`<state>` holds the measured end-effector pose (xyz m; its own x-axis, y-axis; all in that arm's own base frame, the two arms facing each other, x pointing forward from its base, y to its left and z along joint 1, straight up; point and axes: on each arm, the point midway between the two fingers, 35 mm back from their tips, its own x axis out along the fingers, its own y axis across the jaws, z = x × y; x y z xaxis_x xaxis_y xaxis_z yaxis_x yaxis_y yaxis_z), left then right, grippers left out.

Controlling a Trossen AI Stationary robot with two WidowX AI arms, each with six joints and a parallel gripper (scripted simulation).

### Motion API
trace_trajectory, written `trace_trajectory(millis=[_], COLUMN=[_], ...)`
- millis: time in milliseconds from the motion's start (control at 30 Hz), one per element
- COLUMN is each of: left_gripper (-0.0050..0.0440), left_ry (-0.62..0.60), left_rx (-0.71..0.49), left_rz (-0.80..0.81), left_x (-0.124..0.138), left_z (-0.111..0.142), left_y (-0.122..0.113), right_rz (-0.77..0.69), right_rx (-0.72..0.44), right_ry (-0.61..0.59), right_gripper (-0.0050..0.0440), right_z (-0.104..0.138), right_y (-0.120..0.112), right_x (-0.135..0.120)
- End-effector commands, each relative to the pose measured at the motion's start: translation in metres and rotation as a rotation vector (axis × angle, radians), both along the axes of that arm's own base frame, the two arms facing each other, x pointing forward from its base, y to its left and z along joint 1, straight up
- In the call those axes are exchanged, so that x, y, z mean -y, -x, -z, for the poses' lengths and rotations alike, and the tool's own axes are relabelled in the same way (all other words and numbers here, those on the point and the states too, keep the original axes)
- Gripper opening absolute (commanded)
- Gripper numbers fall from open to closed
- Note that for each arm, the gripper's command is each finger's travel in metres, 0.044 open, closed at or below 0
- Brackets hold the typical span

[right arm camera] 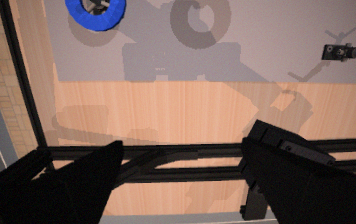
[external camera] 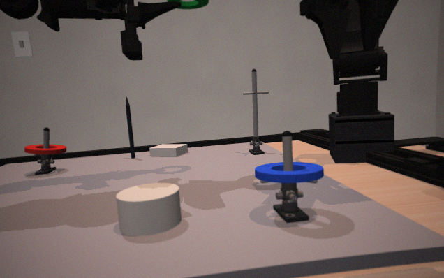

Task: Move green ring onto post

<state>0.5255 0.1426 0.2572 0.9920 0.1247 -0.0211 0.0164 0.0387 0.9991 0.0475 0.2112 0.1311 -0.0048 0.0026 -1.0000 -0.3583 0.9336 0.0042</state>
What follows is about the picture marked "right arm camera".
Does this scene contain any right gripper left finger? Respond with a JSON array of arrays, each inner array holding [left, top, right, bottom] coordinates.
[[0, 140, 124, 224]]

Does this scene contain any grey post with black foot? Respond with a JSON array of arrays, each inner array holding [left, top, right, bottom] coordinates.
[[86, 0, 110, 15]]

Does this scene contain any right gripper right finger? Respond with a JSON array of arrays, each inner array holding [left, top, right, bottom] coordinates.
[[241, 137, 356, 224]]

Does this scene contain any grey post with crossbar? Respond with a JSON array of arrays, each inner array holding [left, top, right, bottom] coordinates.
[[322, 43, 356, 62]]

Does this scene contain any blue ring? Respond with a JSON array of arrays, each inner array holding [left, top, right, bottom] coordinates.
[[65, 0, 126, 32]]

